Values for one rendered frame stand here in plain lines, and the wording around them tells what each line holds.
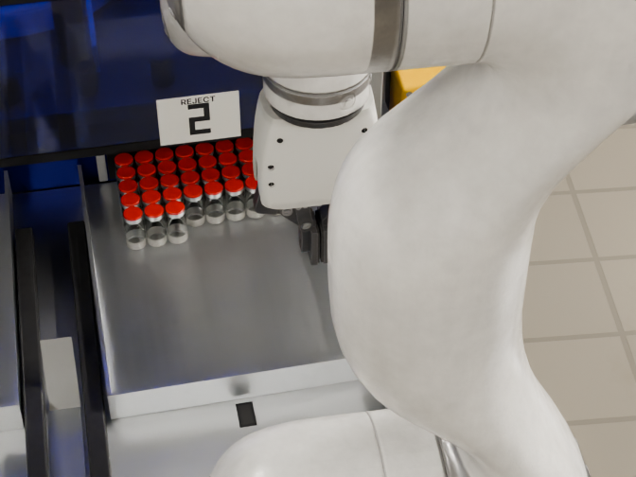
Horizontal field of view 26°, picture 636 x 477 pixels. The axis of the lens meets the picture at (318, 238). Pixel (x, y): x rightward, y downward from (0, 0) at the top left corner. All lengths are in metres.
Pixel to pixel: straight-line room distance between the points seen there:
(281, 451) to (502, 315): 0.19
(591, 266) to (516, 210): 2.16
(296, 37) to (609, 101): 0.14
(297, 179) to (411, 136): 0.48
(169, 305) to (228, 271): 0.08
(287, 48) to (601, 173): 2.46
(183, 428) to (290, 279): 0.22
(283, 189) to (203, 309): 0.35
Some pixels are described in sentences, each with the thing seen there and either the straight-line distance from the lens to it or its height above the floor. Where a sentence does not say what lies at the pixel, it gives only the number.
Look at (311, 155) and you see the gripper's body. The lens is 1.08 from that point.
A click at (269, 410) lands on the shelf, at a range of 1.34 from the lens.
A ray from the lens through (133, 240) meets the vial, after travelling 1.49.
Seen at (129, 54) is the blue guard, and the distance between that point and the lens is 1.38.
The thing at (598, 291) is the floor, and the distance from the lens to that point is 2.72.
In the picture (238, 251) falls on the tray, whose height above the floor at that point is 0.88.
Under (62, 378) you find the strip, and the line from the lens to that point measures 1.35.
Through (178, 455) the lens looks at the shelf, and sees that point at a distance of 1.31.
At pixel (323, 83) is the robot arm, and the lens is 1.02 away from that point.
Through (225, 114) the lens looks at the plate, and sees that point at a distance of 1.44.
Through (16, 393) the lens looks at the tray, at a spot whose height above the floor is 0.92.
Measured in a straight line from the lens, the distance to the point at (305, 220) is 1.14.
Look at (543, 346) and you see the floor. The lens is 2.60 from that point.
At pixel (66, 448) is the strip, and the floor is 0.88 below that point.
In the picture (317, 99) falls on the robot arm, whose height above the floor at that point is 1.28.
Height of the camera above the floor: 1.92
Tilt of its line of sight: 44 degrees down
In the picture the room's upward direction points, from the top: straight up
